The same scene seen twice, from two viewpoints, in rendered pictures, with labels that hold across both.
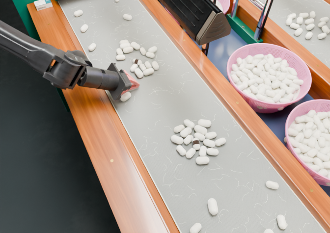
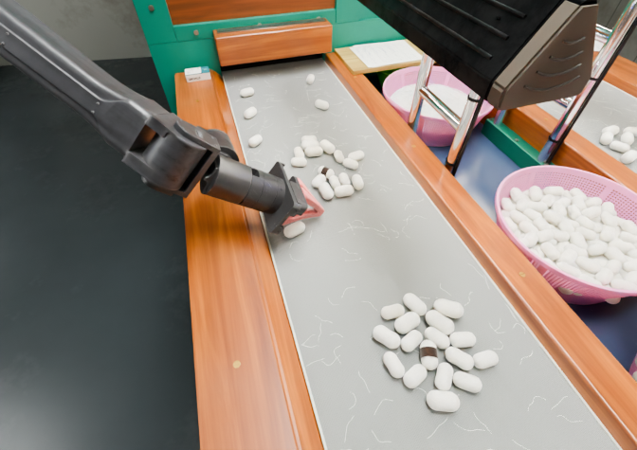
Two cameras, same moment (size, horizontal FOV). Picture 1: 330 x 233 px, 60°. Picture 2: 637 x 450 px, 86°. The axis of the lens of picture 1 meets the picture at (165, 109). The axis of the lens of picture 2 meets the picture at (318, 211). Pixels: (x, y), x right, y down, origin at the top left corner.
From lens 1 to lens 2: 0.34 m
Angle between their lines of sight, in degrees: 10
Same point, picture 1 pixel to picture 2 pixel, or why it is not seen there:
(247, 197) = not seen: outside the picture
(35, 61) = (110, 124)
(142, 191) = not seen: outside the picture
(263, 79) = (569, 234)
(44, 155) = (172, 302)
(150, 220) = not seen: outside the picture
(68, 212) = (185, 403)
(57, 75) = (152, 162)
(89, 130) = (209, 285)
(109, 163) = (230, 369)
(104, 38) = (279, 132)
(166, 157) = (358, 375)
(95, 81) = (233, 189)
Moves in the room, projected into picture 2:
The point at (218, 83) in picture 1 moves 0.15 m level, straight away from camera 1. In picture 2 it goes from (479, 229) to (491, 172)
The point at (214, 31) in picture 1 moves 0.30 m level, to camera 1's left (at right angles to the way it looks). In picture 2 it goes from (552, 70) to (159, 41)
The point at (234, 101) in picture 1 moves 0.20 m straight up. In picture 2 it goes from (517, 270) to (602, 158)
